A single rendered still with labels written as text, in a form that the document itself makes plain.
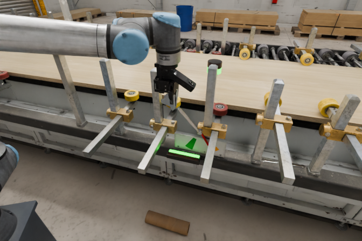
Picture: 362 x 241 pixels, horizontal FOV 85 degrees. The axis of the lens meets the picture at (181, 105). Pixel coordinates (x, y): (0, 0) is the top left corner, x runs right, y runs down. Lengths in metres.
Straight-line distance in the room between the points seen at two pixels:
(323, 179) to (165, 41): 0.91
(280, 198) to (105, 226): 1.23
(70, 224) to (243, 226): 1.21
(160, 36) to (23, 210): 0.95
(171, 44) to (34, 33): 0.37
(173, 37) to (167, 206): 1.31
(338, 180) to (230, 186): 0.72
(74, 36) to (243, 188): 1.43
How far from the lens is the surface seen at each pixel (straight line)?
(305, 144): 1.30
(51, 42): 0.58
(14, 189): 2.23
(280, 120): 0.91
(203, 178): 0.76
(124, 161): 1.79
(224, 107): 1.03
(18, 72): 1.80
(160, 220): 1.56
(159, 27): 0.68
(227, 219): 1.68
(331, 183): 1.15
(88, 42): 0.56
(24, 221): 1.16
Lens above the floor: 1.46
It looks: 33 degrees down
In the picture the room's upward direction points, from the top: straight up
